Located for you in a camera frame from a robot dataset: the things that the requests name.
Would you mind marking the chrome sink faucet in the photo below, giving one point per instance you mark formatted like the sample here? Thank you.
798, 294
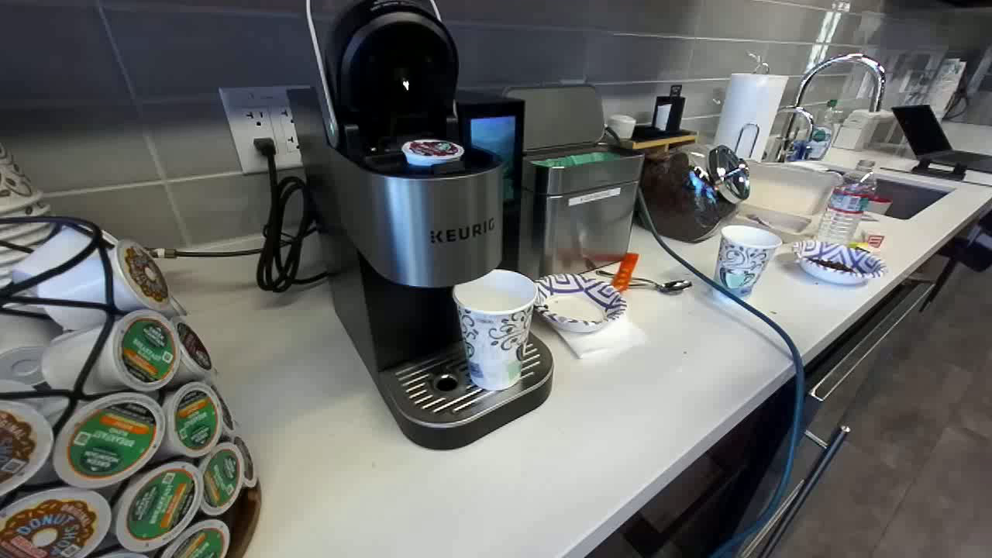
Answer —
836, 63

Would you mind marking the small orange packet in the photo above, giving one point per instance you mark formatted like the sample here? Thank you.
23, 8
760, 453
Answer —
623, 271

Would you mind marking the green box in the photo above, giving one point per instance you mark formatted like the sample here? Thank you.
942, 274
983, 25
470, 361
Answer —
578, 212

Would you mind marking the small red white packet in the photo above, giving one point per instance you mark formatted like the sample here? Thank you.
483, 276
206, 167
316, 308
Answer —
872, 239

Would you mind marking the clear plastic water bottle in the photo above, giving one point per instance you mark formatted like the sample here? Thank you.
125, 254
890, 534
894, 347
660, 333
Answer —
848, 205

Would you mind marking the patterned bowl with coffee grounds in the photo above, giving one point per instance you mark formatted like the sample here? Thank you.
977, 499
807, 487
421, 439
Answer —
837, 264

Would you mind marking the small white cup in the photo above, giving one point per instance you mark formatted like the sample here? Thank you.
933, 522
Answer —
622, 125

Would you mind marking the white wall outlet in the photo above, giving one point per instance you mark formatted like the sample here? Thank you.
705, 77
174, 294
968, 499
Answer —
259, 119

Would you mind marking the metal paper towel holder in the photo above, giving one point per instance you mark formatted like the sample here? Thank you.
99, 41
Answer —
745, 140

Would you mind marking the white paper towel roll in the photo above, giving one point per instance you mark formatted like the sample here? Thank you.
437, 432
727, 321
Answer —
750, 108

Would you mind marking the white paper napkin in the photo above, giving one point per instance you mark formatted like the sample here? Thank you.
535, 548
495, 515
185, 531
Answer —
609, 336

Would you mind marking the stainless dishwasher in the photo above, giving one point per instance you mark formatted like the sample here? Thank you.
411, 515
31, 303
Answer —
824, 423

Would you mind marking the black appliance with screen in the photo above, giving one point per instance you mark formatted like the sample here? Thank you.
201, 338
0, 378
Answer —
495, 140

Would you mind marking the steel sink basin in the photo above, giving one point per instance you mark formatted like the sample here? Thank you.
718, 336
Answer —
910, 196

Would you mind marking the coffee pod in brewer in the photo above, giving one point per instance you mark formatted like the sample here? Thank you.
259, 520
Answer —
431, 153

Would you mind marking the blue patterned paper cup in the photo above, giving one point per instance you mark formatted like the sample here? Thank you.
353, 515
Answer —
497, 326
745, 257

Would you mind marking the Keurig coffee machine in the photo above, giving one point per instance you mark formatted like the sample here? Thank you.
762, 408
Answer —
413, 220

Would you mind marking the brown label coffee pod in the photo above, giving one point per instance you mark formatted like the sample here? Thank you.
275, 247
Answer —
15, 447
142, 274
49, 527
194, 346

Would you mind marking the wooden countertop rack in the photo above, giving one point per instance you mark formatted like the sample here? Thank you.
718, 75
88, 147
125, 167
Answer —
660, 140

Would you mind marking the small blue patterned bowl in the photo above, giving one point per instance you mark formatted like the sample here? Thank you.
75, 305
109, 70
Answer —
580, 299

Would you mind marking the green label coffee pod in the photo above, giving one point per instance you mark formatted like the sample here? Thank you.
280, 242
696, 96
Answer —
222, 477
157, 507
198, 540
109, 439
194, 418
147, 350

